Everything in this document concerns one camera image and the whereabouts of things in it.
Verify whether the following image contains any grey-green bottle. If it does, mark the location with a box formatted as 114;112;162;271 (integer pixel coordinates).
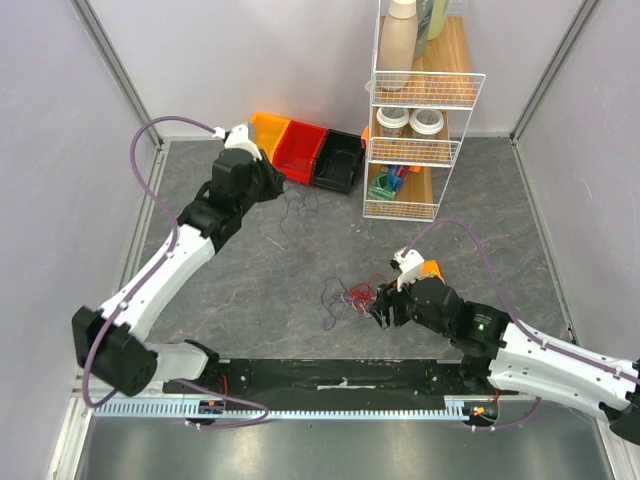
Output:
413;0;435;60

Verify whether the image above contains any yellow storage bin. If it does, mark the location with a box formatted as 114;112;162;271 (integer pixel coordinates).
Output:
250;112;290;162

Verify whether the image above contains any light green bottle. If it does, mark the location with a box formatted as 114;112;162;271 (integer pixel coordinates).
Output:
427;0;449;40

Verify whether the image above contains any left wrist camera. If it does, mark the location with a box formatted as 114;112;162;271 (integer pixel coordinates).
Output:
224;123;262;160

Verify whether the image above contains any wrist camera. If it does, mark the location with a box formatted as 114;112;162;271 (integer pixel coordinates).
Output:
390;248;425;292
224;123;262;160

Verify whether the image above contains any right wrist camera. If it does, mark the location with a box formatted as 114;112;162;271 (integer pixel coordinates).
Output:
390;248;425;292

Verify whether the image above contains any blue red packet on shelf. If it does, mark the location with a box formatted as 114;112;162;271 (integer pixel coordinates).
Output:
388;165;421;182

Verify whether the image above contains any beige bottle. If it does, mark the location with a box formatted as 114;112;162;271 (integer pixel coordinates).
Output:
376;0;418;92

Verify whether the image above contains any red storage bin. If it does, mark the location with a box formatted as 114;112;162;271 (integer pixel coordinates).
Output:
272;120;328;185

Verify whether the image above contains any slotted cable duct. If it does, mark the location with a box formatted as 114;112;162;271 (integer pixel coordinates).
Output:
94;396;490;421

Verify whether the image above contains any black storage bin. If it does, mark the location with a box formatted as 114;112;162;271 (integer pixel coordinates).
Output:
311;129;365;194

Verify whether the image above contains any left paper cup with lid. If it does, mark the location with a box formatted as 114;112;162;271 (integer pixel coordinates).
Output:
376;106;410;138

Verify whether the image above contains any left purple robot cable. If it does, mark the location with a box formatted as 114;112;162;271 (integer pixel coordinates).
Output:
82;115;271;430

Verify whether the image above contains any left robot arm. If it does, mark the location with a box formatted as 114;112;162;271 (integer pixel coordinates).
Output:
72;147;285;397

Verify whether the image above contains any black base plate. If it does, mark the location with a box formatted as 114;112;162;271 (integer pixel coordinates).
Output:
195;358;495;411

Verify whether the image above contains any white wire shelf rack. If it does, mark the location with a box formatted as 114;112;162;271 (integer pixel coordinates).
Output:
363;1;486;222

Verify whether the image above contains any orange green sponge pack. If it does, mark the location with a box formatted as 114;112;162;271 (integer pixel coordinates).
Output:
419;260;445;283

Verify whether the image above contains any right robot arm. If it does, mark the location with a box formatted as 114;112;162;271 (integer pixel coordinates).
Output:
368;277;639;444

